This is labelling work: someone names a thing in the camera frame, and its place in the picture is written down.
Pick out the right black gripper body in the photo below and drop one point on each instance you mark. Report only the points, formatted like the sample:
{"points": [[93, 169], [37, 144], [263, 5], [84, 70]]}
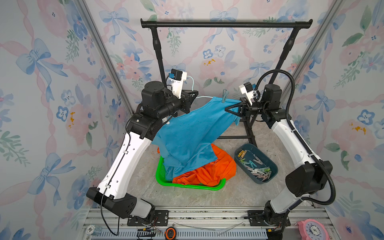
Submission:
{"points": [[248, 112]]}

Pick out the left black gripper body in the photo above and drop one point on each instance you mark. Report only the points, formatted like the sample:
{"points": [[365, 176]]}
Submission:
{"points": [[182, 105]]}

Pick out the teal clothespin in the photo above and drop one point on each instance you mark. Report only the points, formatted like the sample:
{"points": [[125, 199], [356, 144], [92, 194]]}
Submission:
{"points": [[225, 95]]}

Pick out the teal t-shirt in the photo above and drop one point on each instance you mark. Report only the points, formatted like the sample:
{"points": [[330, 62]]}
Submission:
{"points": [[185, 143]]}

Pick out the dark teal clothespin bin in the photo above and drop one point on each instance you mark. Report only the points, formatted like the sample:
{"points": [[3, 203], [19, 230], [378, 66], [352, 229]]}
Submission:
{"points": [[258, 166]]}

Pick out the orange t-shirt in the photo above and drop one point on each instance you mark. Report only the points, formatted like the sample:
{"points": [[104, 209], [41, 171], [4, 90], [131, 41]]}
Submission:
{"points": [[211, 174]]}

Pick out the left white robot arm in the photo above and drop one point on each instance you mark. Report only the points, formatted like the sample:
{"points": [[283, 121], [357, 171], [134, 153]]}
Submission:
{"points": [[158, 102]]}

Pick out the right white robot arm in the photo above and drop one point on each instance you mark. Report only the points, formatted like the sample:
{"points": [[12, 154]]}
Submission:
{"points": [[311, 174]]}

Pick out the green plastic tray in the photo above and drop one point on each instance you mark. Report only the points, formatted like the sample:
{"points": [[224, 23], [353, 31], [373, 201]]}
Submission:
{"points": [[161, 173]]}

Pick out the black clothes rack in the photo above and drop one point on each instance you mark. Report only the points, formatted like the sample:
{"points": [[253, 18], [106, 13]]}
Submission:
{"points": [[296, 26]]}

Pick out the pink round object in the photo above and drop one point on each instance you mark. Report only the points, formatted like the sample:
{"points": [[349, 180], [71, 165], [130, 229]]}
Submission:
{"points": [[312, 230]]}

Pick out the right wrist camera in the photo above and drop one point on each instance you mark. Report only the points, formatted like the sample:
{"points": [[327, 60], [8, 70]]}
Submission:
{"points": [[251, 92]]}

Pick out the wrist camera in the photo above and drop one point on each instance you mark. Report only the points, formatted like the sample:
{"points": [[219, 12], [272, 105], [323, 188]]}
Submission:
{"points": [[251, 92], [177, 79]]}

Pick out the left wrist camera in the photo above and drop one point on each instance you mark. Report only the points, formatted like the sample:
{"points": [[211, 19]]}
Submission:
{"points": [[177, 79]]}

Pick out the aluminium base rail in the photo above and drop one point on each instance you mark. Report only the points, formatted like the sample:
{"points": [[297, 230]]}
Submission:
{"points": [[191, 223]]}

